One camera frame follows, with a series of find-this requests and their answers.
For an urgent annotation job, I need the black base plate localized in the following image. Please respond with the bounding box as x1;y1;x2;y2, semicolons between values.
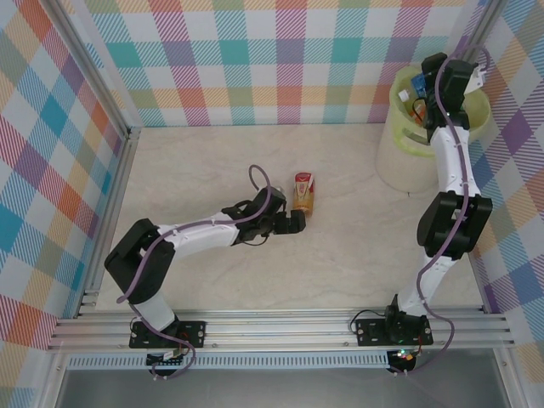
128;320;207;350
354;316;434;348

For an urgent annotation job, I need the left aluminium corner post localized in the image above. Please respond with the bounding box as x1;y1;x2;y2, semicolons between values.
42;0;131;137

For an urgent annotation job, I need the circuit board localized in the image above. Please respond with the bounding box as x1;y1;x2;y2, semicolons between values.
146;350;186;367
388;348;420;366

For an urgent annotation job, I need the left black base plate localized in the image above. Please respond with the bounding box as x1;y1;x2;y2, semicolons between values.
128;320;207;350

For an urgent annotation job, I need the red label tea bottle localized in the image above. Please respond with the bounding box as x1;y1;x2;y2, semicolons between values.
292;171;317;220

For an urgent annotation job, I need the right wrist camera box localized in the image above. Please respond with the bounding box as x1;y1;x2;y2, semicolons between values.
465;62;488;94

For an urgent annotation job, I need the aluminium side rail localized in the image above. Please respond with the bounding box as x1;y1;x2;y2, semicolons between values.
74;126;144;320

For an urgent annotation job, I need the left circuit board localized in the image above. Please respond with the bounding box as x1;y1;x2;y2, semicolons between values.
146;350;186;367

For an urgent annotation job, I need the right circuit board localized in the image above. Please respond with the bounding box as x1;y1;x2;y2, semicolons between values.
388;348;420;366

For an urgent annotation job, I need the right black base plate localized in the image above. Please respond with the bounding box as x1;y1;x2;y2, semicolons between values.
354;316;434;348

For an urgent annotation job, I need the right aluminium corner post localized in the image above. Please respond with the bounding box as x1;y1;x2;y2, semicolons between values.
450;0;511;82

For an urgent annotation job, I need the aluminium corner post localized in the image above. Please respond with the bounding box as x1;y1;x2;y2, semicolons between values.
450;0;511;82
42;0;131;137

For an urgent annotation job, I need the white slotted cable duct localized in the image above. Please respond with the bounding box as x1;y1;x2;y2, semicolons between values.
67;355;390;370

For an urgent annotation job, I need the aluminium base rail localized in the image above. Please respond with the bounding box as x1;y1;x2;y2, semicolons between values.
46;306;515;352

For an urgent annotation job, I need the grey metal base panel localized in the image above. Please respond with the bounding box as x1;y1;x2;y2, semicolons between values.
54;368;511;408

